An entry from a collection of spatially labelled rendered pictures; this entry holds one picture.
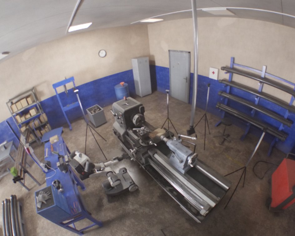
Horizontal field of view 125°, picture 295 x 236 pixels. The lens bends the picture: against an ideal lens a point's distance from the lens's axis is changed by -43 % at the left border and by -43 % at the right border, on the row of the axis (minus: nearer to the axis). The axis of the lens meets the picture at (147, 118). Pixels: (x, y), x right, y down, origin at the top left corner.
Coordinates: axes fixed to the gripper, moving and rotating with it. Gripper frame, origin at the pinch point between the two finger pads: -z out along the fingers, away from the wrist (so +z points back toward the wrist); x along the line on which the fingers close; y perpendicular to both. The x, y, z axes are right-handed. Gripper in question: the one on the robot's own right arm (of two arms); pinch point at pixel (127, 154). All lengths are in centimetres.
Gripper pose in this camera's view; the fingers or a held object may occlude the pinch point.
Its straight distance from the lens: 238.5
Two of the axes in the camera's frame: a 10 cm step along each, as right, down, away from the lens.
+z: -8.0, 3.8, -4.5
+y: 2.9, -4.2, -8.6
